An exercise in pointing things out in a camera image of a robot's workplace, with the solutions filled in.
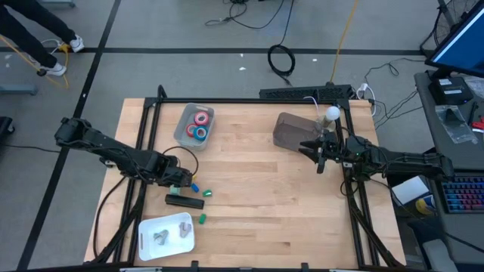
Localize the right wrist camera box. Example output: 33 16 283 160
320 131 338 150

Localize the black monitor blue screen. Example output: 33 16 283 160
425 0 484 79

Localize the black mini computer box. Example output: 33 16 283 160
428 76 474 107

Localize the white lamp cable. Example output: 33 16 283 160
303 96 321 116

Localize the yellow floor cable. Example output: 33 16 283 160
0 35 71 88

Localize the coiled black cable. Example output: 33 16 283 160
267 0 296 86

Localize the smoky grey translucent bin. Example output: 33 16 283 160
271 112 322 153

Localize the grey office chair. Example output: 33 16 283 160
421 226 484 272

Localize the person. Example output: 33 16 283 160
0 0 85 78

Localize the white plastic tray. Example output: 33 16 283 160
138 212 196 262

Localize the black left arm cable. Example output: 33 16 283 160
162 146 200 178

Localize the light grey plastic bin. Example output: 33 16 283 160
172 102 216 151

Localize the white plug with cable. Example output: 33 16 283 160
355 82 378 117

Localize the clear plastic bag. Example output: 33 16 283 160
434 104 479 145

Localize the white bulb table lamp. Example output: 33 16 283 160
315 106 342 131

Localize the white paper box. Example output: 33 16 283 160
391 175 431 206

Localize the yellow extension cable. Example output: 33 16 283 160
329 0 361 85

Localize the yellow and blue object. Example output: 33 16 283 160
414 196 436 217

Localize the black base cable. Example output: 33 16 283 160
339 177 379 198
92 175 128 261

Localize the black floor cable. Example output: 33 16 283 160
203 0 287 30
0 143 64 155
365 58 424 128

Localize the black perforated box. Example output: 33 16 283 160
259 84 353 103

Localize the backlit rainbow keyboard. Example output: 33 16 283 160
439 174 484 215

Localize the grey desk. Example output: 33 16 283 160
414 70 484 171

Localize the white floor cable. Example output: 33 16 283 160
37 37 70 63

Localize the light blue tape roll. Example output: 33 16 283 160
192 125 209 142

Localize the black aluminium table frame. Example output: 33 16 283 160
90 84 408 272

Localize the long black stapler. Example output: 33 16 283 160
164 193 206 210

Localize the black floor fan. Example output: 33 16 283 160
419 0 481 57

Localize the black caster base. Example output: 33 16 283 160
0 116 16 138

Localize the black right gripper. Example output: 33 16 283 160
298 136 366 175

